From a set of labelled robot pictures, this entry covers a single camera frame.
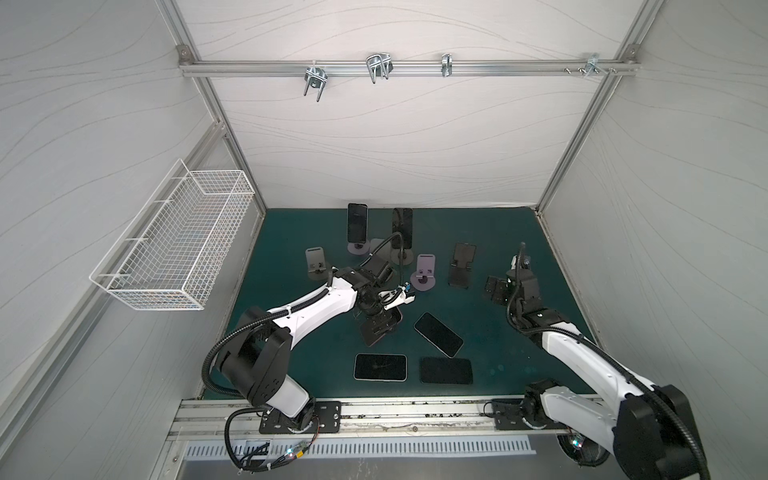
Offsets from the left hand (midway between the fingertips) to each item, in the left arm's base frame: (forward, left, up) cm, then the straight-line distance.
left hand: (390, 311), depth 85 cm
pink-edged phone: (-8, +4, +7) cm, 11 cm away
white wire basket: (+1, +51, +24) cm, 56 cm away
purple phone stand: (+15, -11, -5) cm, 19 cm away
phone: (+31, +13, +4) cm, 34 cm away
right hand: (+10, -36, +5) cm, 37 cm away
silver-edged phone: (-2, -15, -10) cm, 18 cm away
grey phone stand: (+17, +25, -1) cm, 30 cm away
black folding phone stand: (+21, -24, -10) cm, 33 cm away
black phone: (-14, -17, -8) cm, 23 cm away
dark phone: (+28, -3, +8) cm, 29 cm away
